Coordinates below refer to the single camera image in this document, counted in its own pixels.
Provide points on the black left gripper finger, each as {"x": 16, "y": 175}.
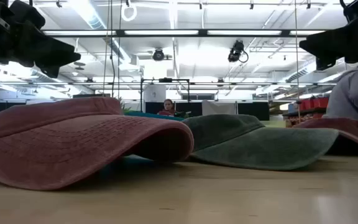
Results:
{"x": 51, "y": 51}

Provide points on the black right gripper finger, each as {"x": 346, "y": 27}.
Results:
{"x": 322, "y": 46}

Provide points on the faded red baseball cap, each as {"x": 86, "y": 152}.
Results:
{"x": 67, "y": 140}
{"x": 353, "y": 130}

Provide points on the dark green baseball cap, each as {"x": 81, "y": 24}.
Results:
{"x": 247, "y": 143}

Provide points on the thin vertical pole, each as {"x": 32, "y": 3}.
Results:
{"x": 297, "y": 62}

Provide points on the person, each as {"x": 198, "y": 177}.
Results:
{"x": 167, "y": 108}
{"x": 353, "y": 93}

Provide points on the red storage bins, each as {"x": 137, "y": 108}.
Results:
{"x": 314, "y": 102}

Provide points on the wooden storage shelf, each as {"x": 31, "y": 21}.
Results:
{"x": 303, "y": 116}

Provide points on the green artificial plant white pot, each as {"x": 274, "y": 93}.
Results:
{"x": 124, "y": 107}

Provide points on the black partition panel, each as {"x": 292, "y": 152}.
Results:
{"x": 253, "y": 111}

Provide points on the white partition panel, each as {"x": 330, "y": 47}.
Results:
{"x": 218, "y": 108}

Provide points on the black overhead light beam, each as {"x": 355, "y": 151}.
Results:
{"x": 179, "y": 32}

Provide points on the black overhead camera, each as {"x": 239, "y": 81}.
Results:
{"x": 236, "y": 51}

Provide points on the round black ceiling camera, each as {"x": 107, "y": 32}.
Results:
{"x": 158, "y": 55}

